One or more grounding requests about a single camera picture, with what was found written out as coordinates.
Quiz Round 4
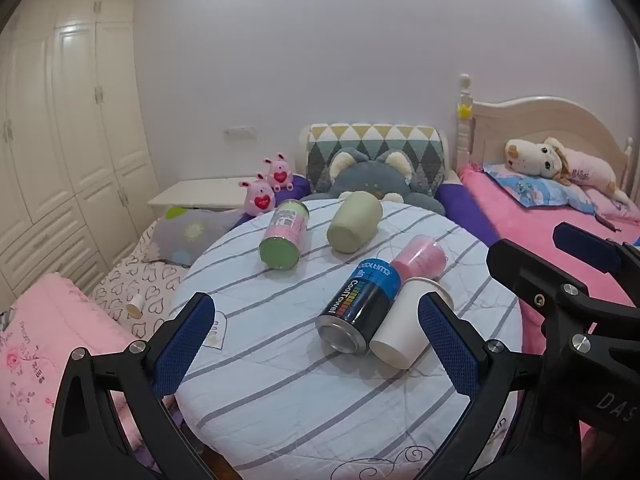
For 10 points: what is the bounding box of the cream and pink dog plush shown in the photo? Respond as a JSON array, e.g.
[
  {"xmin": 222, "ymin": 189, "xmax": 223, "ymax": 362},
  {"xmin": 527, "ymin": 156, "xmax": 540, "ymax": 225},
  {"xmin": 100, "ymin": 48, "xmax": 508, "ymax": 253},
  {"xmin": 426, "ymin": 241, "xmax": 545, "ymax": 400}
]
[{"xmin": 504, "ymin": 136, "xmax": 633, "ymax": 206}]

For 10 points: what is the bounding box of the striped tablecloth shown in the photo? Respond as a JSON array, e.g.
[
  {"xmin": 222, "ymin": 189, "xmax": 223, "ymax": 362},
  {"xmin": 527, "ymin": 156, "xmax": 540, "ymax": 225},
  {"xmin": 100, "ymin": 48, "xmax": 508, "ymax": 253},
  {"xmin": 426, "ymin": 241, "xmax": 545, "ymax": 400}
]
[{"xmin": 169, "ymin": 197, "xmax": 523, "ymax": 480}]

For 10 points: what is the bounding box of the pink embroidered quilt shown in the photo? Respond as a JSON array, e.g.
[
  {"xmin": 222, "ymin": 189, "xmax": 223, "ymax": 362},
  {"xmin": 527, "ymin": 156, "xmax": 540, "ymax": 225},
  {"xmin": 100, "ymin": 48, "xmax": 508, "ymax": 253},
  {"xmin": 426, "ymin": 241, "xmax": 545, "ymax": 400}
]
[{"xmin": 0, "ymin": 272, "xmax": 168, "ymax": 463}]

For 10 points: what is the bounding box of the diamond pattern cushion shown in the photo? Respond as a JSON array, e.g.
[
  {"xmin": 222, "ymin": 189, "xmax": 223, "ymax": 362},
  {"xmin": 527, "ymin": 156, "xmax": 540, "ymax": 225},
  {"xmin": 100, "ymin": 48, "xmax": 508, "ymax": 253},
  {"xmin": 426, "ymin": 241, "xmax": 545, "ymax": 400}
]
[{"xmin": 306, "ymin": 123, "xmax": 448, "ymax": 196}]

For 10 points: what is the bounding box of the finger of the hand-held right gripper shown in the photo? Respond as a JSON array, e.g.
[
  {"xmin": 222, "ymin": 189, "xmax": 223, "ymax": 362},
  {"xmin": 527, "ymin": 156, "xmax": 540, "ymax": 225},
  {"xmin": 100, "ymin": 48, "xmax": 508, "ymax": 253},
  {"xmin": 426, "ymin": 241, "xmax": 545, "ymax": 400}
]
[
  {"xmin": 552, "ymin": 221, "xmax": 640, "ymax": 273},
  {"xmin": 486, "ymin": 239, "xmax": 640, "ymax": 361}
]

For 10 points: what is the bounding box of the pink and green can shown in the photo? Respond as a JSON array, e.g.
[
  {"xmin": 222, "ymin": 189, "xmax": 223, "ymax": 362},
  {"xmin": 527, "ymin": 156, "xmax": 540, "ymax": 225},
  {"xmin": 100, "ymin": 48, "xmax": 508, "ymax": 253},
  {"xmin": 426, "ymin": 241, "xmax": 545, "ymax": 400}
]
[{"xmin": 258, "ymin": 199, "xmax": 311, "ymax": 270}]

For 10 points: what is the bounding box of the grey flower pillow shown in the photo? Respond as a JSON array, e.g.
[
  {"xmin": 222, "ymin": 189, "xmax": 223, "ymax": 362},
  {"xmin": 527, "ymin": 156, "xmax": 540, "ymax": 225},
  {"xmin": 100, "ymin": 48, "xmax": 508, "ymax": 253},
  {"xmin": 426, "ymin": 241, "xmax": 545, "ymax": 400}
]
[{"xmin": 150, "ymin": 206, "xmax": 251, "ymax": 267}]

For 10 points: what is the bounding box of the purple blanket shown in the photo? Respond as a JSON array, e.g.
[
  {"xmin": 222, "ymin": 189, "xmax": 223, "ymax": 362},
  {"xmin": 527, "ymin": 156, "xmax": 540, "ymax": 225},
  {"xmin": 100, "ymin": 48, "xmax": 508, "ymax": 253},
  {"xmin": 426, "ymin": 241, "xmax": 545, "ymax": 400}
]
[{"xmin": 434, "ymin": 182, "xmax": 501, "ymax": 248}]

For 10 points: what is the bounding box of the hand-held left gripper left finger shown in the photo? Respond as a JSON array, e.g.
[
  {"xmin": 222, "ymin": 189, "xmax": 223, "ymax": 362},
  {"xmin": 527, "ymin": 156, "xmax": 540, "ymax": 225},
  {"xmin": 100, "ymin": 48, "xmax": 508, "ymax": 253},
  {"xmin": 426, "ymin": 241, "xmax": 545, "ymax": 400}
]
[{"xmin": 48, "ymin": 291, "xmax": 236, "ymax": 480}]

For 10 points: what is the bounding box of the pink rabbit plush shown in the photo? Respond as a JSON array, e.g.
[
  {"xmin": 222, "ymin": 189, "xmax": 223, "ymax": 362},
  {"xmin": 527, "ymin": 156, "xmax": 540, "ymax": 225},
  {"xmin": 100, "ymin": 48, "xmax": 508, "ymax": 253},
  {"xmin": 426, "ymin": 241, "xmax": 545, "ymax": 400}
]
[
  {"xmin": 264, "ymin": 153, "xmax": 296, "ymax": 192},
  {"xmin": 239, "ymin": 174, "xmax": 277, "ymax": 217}
]

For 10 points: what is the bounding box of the white nightstand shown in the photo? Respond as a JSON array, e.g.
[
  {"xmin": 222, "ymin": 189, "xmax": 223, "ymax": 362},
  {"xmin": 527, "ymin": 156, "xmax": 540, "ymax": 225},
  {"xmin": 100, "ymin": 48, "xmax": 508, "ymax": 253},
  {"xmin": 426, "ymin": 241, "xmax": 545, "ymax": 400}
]
[{"xmin": 147, "ymin": 178, "xmax": 261, "ymax": 211}]

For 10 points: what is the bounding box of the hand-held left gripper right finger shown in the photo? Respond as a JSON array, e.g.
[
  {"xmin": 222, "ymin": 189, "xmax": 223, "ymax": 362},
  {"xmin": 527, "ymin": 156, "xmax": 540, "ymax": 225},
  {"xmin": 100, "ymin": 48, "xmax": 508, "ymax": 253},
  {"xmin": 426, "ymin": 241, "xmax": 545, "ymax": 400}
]
[{"xmin": 415, "ymin": 291, "xmax": 551, "ymax": 480}]

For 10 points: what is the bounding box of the blue and black can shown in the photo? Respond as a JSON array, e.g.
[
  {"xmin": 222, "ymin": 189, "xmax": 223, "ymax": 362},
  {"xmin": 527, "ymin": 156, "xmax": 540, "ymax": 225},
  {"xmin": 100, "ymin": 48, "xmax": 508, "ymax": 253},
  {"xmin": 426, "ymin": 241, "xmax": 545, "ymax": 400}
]
[{"xmin": 315, "ymin": 259, "xmax": 403, "ymax": 356}]

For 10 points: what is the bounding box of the white wardrobe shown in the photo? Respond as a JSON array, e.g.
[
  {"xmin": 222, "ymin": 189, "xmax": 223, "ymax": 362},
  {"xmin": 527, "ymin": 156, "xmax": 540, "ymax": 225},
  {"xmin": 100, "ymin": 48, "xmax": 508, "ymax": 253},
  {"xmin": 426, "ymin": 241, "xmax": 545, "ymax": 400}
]
[{"xmin": 0, "ymin": 0, "xmax": 161, "ymax": 306}]

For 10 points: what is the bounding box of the pink plastic cup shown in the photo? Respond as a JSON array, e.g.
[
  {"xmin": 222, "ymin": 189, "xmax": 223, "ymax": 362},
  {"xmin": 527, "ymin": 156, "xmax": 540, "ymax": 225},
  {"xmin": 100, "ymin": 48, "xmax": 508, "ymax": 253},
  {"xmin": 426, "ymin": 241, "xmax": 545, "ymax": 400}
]
[{"xmin": 390, "ymin": 234, "xmax": 447, "ymax": 281}]

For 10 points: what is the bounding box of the purple cushion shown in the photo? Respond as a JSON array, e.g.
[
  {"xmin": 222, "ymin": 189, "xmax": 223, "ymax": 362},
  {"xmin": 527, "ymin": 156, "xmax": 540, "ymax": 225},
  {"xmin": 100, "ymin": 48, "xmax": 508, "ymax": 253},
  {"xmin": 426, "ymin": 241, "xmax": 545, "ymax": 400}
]
[{"xmin": 274, "ymin": 175, "xmax": 312, "ymax": 202}]

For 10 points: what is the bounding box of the grey cat plush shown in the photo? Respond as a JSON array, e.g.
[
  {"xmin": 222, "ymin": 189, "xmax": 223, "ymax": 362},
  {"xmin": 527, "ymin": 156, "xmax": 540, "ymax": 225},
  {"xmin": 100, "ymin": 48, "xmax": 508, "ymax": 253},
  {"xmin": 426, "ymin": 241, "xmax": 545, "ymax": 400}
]
[{"xmin": 312, "ymin": 147, "xmax": 446, "ymax": 216}]

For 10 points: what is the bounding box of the pink bed blanket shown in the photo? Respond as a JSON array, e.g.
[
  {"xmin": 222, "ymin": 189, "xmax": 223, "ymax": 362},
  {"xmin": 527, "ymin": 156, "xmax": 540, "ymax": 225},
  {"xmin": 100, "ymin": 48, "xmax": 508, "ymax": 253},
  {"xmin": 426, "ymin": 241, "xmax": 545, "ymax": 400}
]
[{"xmin": 459, "ymin": 162, "xmax": 640, "ymax": 366}]

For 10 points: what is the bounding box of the white paper cup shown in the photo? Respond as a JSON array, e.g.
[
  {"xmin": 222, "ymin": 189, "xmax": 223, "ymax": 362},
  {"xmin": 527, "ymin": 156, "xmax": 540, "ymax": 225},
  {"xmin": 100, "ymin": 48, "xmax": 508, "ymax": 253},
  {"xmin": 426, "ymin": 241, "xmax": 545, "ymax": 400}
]
[{"xmin": 369, "ymin": 276, "xmax": 455, "ymax": 368}]

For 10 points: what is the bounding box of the green cup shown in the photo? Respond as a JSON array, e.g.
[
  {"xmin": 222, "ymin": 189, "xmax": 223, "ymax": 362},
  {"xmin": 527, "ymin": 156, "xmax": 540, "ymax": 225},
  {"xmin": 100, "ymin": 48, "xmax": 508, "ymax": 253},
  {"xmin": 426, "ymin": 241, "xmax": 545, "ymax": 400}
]
[{"xmin": 326, "ymin": 191, "xmax": 383, "ymax": 256}]

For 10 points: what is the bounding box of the blue floral pillow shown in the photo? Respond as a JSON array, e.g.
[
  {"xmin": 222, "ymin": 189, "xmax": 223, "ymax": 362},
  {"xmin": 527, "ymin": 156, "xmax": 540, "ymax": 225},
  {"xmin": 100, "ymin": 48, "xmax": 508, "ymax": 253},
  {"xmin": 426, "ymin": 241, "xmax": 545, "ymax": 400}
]
[{"xmin": 482, "ymin": 162, "xmax": 640, "ymax": 218}]

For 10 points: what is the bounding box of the heart print sheet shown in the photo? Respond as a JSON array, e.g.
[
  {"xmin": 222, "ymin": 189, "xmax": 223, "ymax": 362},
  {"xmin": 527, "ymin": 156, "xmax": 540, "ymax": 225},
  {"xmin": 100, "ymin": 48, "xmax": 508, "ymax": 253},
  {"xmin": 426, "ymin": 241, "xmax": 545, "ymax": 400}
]
[{"xmin": 92, "ymin": 220, "xmax": 188, "ymax": 342}]

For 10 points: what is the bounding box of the cream wooden bed headboard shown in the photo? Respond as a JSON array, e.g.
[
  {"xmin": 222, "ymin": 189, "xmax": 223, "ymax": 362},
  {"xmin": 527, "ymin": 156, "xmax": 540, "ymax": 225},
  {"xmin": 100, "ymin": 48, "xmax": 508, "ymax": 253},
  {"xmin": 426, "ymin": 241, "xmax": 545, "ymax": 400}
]
[{"xmin": 457, "ymin": 74, "xmax": 636, "ymax": 196}]

